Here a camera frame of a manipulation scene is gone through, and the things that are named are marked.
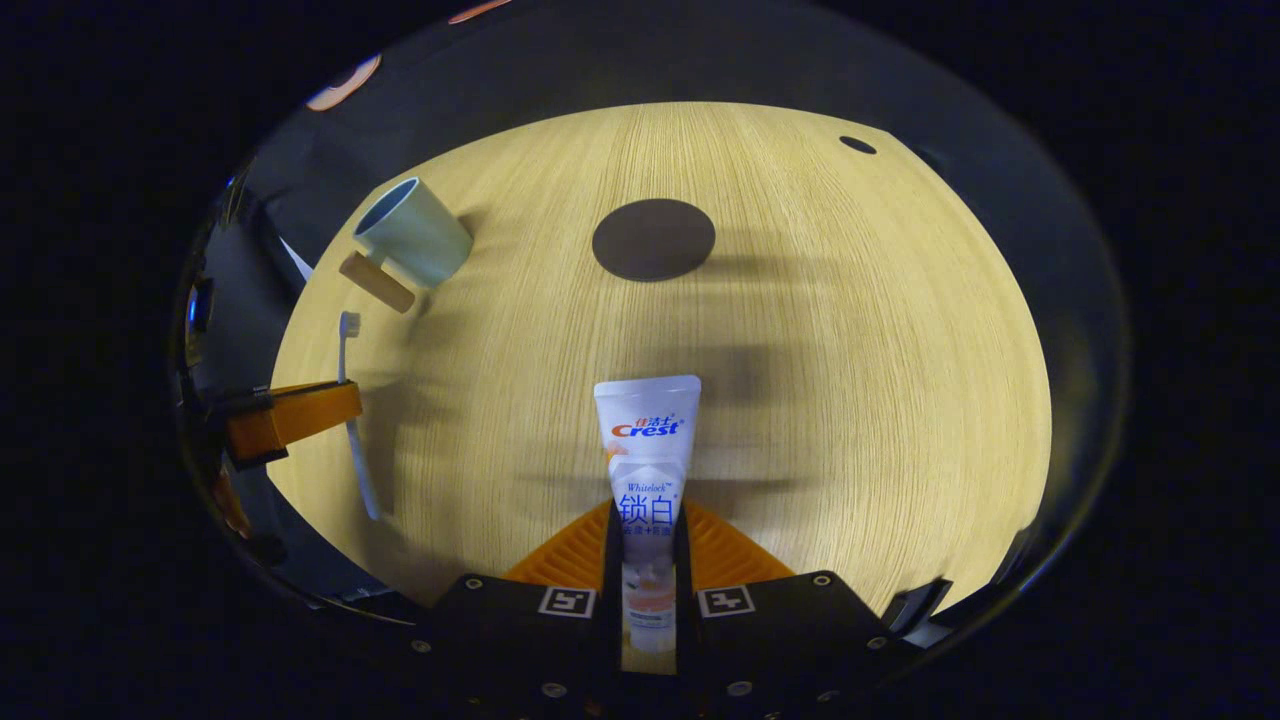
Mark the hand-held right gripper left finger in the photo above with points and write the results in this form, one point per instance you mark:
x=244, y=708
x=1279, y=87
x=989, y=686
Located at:
x=612, y=600

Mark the white toothpaste tube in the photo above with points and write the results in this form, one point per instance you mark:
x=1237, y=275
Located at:
x=648, y=450

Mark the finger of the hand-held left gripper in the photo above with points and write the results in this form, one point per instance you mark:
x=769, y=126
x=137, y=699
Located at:
x=232, y=505
x=300, y=415

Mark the white toothbrush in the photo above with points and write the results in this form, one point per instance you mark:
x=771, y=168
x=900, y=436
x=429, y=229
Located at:
x=366, y=480

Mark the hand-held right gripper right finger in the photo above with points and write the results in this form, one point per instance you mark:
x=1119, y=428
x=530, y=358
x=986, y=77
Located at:
x=685, y=600

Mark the dark round coaster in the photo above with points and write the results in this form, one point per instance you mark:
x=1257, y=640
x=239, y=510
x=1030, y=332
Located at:
x=653, y=240

